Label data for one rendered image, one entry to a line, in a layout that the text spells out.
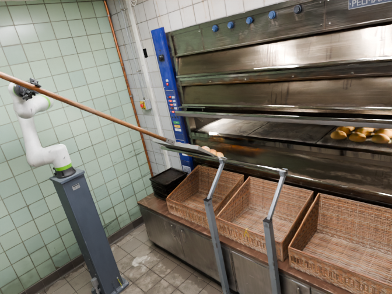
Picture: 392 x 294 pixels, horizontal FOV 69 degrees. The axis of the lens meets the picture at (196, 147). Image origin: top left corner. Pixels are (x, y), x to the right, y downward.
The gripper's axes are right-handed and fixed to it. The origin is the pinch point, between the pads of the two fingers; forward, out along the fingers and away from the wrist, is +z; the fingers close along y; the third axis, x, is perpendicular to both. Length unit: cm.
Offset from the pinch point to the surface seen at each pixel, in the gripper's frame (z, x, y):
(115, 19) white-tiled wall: -112, -74, -111
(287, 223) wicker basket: 74, -170, 34
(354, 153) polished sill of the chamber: 115, -145, -20
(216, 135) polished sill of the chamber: 3, -145, -20
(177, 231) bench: -12, -147, 71
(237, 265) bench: 55, -149, 73
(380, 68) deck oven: 127, -115, -60
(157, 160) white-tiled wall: -100, -171, 14
